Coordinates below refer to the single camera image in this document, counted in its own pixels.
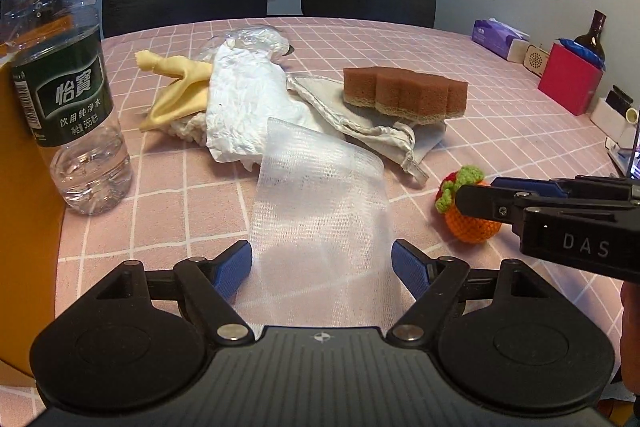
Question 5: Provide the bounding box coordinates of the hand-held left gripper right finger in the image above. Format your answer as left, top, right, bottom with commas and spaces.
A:
385, 238, 557, 346

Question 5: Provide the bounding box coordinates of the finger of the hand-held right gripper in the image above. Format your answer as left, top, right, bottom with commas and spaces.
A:
456, 183, 632, 224
490, 175, 633, 202

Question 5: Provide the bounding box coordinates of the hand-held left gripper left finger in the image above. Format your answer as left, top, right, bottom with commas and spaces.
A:
92, 239, 257, 346

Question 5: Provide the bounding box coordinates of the orange crochet fruit toy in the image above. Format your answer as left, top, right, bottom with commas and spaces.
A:
434, 164, 504, 244

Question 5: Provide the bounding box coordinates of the white mesh cloth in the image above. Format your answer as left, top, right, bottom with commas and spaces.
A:
234, 117, 417, 329

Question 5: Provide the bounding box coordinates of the pink white knitted piece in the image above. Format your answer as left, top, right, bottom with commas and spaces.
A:
167, 109, 211, 146

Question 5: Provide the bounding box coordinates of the white plastic bag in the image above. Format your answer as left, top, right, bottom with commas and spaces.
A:
199, 26, 332, 172

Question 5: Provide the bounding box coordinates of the orange cardboard box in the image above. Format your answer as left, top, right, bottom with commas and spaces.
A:
0, 52, 69, 373

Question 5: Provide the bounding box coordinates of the clear plastic water bottle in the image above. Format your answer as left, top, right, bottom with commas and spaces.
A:
0, 0, 134, 217

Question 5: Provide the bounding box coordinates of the person's right forearm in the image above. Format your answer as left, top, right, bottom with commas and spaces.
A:
619, 279, 640, 400

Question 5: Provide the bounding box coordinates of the pink checked tablecloth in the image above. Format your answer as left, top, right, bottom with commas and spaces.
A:
0, 16, 640, 427

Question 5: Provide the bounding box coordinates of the laptop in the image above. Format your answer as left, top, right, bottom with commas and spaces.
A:
604, 122, 640, 182

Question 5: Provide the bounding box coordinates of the white open box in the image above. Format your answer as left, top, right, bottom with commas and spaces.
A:
590, 86, 640, 142

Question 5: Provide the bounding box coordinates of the red box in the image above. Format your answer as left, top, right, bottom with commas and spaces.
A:
537, 42, 604, 116

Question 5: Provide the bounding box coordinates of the small wooden speaker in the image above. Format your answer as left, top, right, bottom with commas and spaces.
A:
522, 43, 554, 78

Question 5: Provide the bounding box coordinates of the brown sponge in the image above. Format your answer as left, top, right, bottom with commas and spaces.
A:
342, 67, 470, 126

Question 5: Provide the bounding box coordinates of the blue packet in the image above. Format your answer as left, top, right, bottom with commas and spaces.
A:
556, 38, 607, 72

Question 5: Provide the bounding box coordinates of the purple tissue box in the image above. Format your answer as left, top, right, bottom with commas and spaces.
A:
471, 18, 531, 60

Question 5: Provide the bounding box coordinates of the dark glass bottle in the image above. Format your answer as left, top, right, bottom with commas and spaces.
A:
573, 10, 606, 64

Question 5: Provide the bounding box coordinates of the yellow cloth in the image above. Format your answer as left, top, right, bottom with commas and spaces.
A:
136, 50, 214, 132

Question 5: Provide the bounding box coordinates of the beige drawstring bag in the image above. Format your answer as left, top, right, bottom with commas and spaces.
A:
286, 74, 449, 188

